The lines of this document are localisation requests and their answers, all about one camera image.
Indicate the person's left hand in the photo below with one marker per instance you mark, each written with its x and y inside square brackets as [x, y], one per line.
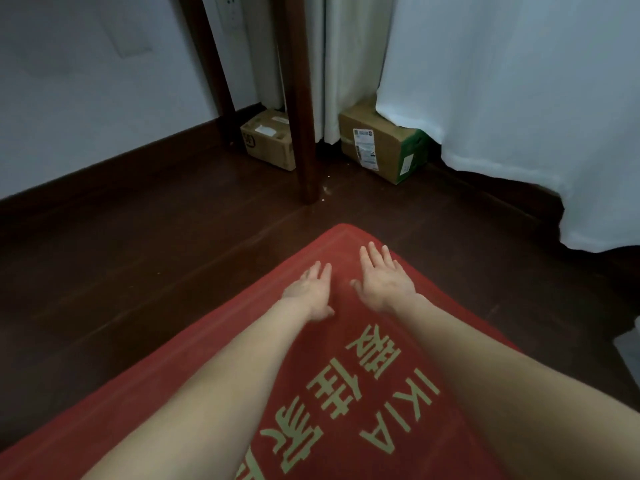
[312, 292]

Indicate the person's right hand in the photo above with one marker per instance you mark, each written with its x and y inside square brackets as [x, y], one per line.
[385, 284]

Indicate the red doormat gold lettering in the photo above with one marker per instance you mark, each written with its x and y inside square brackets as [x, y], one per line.
[320, 384]

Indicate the person's left forearm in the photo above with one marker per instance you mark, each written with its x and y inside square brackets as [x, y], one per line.
[200, 399]

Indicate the person's right forearm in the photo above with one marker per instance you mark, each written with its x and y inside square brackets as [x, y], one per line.
[525, 394]

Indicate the cardboard box with green side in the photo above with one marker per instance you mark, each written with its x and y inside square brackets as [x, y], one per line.
[375, 139]

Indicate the small brown cardboard box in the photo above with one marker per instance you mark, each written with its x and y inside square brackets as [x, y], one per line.
[270, 139]

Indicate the dark wooden furniture leg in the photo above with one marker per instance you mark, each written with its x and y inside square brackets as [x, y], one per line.
[300, 94]
[210, 59]

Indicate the beige curtain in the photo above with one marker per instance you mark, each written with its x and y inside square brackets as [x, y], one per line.
[340, 59]

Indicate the white curtain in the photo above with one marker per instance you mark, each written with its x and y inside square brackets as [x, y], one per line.
[500, 84]

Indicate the white wall socket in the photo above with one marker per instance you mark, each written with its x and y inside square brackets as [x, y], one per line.
[231, 9]

